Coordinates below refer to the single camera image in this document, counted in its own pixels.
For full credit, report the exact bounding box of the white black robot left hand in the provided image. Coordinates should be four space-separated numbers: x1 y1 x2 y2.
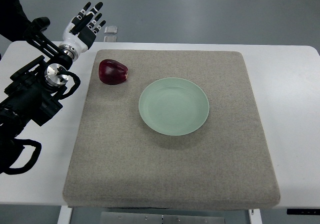
59 2 106 59

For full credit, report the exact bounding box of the dark red apple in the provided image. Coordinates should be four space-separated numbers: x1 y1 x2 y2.
98 59 128 85

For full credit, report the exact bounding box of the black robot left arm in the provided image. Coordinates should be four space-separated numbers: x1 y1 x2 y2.
0 0 81 175

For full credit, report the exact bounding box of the pale green round plate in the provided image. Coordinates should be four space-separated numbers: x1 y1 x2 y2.
138 77 210 136

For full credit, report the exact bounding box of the lower clear plastic floor piece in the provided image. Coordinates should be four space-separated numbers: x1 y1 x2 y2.
103 35 117 42

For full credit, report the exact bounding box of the clear plastic floor piece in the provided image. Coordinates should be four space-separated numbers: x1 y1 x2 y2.
103 35 117 42
104 25 118 34

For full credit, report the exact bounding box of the upper clear plastic floor piece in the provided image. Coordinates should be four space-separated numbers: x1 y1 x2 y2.
104 25 118 34

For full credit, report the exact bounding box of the beige fabric cushion mat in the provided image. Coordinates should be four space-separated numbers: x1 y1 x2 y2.
62 49 281 210

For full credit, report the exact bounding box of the black table control panel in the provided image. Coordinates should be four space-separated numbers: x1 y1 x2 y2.
286 209 320 216

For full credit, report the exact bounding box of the white table leg frame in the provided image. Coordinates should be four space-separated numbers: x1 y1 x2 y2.
57 206 73 224

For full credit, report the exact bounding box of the grey metal base plate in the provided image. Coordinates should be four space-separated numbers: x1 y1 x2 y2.
99 212 226 224

